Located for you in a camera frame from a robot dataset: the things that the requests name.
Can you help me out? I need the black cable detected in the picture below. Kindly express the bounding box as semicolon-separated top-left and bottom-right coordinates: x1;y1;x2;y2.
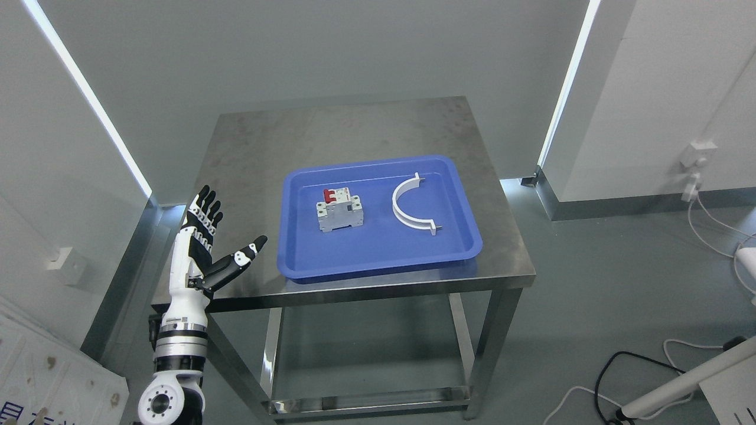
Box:
594;336;748;425

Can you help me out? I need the blue plastic tray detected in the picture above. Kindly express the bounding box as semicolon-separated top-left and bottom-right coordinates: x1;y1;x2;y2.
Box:
276;155;483;283

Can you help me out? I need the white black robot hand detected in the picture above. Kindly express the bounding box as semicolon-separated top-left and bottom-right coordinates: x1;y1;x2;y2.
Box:
161;185;268;328

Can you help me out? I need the white table leg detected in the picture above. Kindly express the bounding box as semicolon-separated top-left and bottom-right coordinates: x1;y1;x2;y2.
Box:
615;336;755;424

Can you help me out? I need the white cable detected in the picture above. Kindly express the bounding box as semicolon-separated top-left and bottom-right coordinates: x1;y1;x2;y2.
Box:
688;192;756;308

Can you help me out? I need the stainless steel table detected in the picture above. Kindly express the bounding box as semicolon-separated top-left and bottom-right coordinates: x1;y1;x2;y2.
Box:
150;96;537;421

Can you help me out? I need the white wall socket right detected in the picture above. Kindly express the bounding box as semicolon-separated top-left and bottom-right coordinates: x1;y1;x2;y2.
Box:
680;140;718;169

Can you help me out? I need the white printed board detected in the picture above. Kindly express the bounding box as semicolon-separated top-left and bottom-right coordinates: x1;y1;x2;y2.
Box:
1;299;129;424

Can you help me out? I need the white semicircular pipe clamp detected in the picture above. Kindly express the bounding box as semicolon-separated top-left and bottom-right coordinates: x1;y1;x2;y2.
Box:
391;172;443;236

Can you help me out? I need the grey circuit breaker red switch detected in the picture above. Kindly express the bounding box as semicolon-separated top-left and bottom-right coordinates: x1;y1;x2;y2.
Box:
316;187;364;233

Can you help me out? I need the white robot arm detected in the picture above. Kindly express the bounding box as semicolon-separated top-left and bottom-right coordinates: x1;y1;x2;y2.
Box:
137;315;208;424

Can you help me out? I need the white power plug adapter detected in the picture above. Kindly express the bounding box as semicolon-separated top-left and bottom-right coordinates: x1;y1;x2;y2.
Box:
681;171;702;202

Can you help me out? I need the white wall box left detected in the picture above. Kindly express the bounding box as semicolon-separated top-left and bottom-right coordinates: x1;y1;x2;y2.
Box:
46;247;87;287

